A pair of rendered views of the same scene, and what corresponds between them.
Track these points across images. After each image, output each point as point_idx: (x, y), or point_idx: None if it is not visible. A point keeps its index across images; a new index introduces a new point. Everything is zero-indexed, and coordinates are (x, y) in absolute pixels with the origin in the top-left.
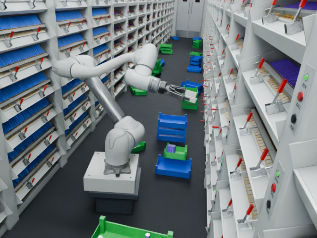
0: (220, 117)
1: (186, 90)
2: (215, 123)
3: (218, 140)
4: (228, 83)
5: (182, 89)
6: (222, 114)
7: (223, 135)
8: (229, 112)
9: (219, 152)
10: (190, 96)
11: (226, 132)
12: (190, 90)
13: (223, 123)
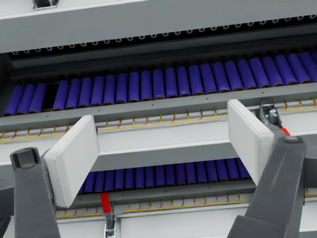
0: (130, 149)
1: (62, 164)
2: (8, 236)
3: (122, 232)
4: (65, 1)
5: (36, 183)
6: (102, 143)
7: (310, 131)
8: (135, 107)
9: (203, 227)
10: (243, 113)
11: (283, 124)
12: (65, 133)
13: (199, 135)
